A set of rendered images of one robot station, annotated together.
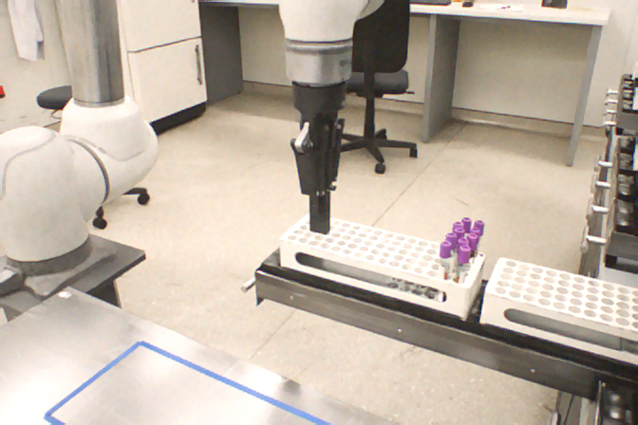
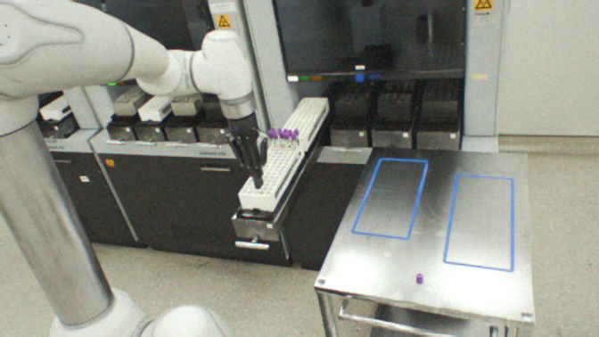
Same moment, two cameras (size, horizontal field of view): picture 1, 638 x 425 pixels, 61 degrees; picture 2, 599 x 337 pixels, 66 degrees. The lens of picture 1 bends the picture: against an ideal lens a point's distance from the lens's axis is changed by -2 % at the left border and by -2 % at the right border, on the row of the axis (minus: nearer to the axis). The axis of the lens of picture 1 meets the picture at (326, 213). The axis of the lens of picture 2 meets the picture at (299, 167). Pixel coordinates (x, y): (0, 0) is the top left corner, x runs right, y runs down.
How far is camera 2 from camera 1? 135 cm
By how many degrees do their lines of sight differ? 78
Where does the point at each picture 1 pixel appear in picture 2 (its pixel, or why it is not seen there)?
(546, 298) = (304, 127)
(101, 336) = (353, 247)
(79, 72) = (98, 281)
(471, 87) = not seen: outside the picture
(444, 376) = not seen: hidden behind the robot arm
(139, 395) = (383, 217)
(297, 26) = (249, 86)
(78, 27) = (84, 239)
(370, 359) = not seen: outside the picture
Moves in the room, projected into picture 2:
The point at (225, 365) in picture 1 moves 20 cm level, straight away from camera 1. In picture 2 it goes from (356, 201) to (290, 228)
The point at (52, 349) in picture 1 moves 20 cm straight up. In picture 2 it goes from (369, 259) to (362, 192)
